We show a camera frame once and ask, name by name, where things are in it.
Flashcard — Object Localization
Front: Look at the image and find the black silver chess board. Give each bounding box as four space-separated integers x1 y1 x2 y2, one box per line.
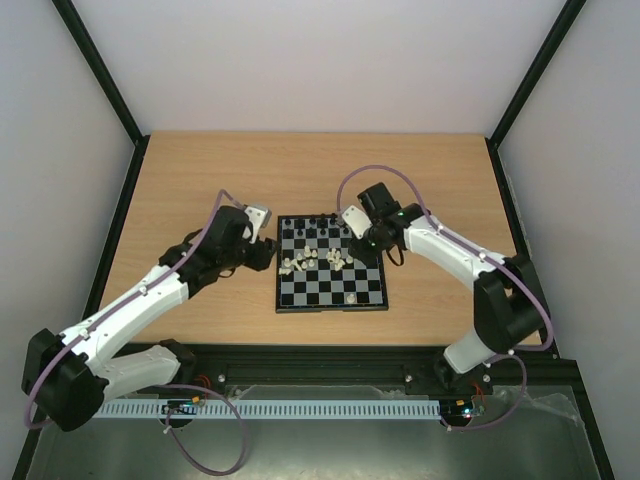
275 214 389 313

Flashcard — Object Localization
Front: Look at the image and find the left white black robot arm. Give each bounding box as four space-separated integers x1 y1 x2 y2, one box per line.
22 205 276 432

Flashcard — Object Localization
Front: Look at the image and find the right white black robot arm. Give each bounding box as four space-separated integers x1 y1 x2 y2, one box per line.
340 183 551 392

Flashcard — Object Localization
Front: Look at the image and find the pile of white pieces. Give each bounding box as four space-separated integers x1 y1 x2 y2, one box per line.
278 246 355 276

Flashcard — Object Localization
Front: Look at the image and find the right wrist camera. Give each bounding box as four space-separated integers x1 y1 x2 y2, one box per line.
341 205 372 239

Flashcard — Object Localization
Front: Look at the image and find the black aluminium rail base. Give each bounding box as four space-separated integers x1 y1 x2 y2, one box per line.
130 342 581 401

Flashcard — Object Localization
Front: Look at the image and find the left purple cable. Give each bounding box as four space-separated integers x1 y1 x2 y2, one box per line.
24 188 248 475

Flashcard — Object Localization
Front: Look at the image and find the purple cable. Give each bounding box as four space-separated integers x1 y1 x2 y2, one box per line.
24 188 248 475
336 164 555 432

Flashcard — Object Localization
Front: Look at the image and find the white slotted cable duct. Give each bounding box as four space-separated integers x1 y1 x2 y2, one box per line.
94 398 441 420

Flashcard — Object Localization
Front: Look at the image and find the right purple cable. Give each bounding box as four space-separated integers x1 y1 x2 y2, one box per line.
336 164 555 432

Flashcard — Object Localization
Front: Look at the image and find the left black frame post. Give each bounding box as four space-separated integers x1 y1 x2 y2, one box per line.
51 0 149 146

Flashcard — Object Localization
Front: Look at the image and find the black frame post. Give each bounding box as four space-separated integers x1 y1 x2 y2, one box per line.
488 0 587 146
51 0 149 146

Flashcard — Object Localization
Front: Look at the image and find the right black frame post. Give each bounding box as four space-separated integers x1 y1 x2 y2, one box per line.
488 0 587 146

